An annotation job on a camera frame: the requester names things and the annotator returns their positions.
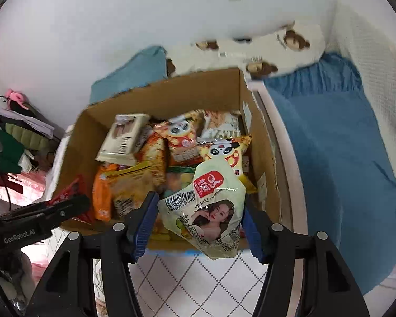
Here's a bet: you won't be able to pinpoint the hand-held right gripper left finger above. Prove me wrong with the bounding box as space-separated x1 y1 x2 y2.
26 192 161 317

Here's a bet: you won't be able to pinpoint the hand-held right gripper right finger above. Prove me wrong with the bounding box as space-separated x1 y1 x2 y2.
241 193 372 317

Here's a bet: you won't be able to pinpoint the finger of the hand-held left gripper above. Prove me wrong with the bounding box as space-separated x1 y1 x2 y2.
0 194 91 228

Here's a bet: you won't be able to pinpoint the red snack packet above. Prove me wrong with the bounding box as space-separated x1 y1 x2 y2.
49 175 95 223

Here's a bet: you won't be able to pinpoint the yellow instant noodle packet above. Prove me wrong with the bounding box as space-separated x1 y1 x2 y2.
101 162 167 220

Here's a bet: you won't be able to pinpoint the pale green snack packet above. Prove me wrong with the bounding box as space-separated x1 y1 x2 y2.
157 157 248 261

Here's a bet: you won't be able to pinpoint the cardboard box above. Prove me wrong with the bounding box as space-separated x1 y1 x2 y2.
51 68 282 255

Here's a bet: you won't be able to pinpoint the pink plastic bags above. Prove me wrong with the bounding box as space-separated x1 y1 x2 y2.
0 172 53 212

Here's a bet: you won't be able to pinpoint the plain orange snack packet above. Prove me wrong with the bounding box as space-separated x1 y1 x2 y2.
92 164 114 222

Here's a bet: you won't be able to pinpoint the green yellow candy packet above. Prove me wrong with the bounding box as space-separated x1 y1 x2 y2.
165 166 199 202

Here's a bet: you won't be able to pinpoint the orange noodle packet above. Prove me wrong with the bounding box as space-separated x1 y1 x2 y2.
134 131 169 194

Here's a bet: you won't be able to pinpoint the white quilted mattress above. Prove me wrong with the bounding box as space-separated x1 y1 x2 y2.
30 79 309 317

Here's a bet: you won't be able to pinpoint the green padded garment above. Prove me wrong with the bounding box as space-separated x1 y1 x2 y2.
3 124 50 154

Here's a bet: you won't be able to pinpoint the yellow panda print snack packet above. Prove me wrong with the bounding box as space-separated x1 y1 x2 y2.
196 135 253 177

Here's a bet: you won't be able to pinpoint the cream brown biscuit packet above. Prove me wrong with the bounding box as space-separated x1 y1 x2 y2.
95 114 150 166

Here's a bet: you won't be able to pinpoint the orange mushroom print snack packet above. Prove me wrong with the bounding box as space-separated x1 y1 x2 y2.
153 114 200 167

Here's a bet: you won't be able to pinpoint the pile of clothes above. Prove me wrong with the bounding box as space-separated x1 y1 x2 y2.
0 106 65 175

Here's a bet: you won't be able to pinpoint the blue blanket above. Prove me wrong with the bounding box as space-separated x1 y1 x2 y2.
262 52 396 296

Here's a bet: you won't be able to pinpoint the beige snack packet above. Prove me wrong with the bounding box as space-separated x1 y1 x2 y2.
198 110 242 141

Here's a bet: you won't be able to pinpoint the pink soft item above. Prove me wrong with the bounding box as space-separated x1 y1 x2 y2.
5 88 30 110

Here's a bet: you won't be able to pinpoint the teal pillow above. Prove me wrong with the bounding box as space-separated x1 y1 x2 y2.
89 45 169 104

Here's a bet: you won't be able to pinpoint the white bear print blanket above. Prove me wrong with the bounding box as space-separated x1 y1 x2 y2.
165 20 327 80

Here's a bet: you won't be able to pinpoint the white textured cloth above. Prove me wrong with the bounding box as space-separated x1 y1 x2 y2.
330 2 396 185

